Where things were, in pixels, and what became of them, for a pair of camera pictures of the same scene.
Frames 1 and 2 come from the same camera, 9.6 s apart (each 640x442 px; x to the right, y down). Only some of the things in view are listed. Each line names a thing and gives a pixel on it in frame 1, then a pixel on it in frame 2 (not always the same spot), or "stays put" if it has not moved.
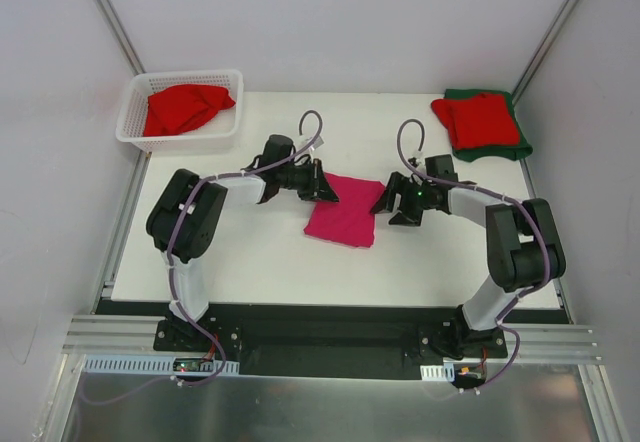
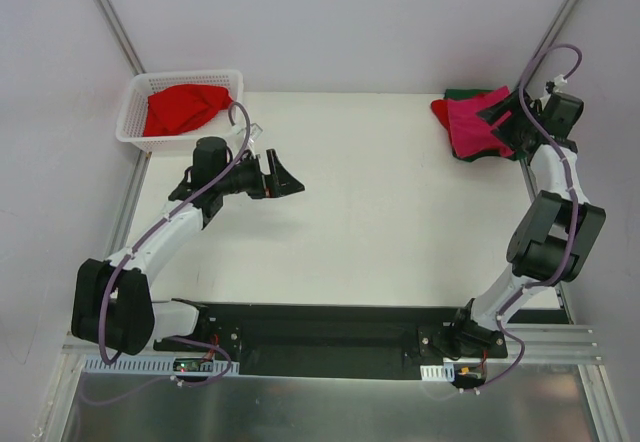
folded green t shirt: x=510 y=152 stays put
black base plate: x=333 y=338 stays put
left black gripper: x=310 y=180 → x=269 y=176
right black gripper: x=402 y=199 → x=516 y=125
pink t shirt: x=348 y=220 → x=470 y=134
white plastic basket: x=220 y=129 stays put
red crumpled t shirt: x=182 y=107 stays put
